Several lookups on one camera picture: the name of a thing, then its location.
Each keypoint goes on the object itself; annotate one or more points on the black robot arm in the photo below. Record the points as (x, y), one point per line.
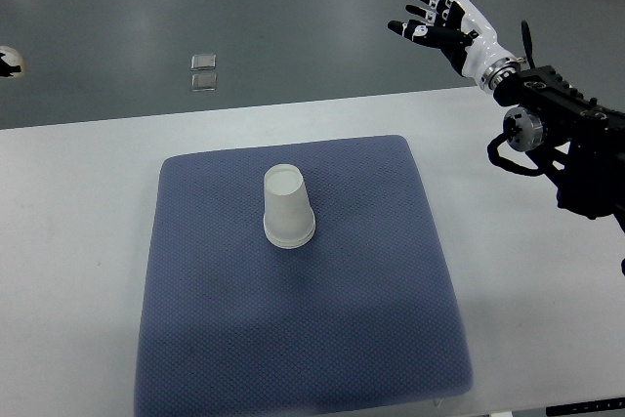
(550, 129)

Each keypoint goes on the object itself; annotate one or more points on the blue grey fabric cushion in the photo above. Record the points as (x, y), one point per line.
(362, 315)

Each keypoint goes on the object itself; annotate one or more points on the white paper cup on cushion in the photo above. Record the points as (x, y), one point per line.
(289, 221)

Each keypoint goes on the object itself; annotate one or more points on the upper metal floor plate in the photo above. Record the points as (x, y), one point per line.
(206, 61)

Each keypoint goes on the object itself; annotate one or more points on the white round object at edge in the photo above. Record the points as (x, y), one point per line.
(12, 64)

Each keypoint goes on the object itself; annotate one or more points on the black table control panel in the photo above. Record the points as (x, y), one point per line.
(602, 405)

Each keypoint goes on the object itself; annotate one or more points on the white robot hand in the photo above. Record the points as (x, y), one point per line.
(477, 55)

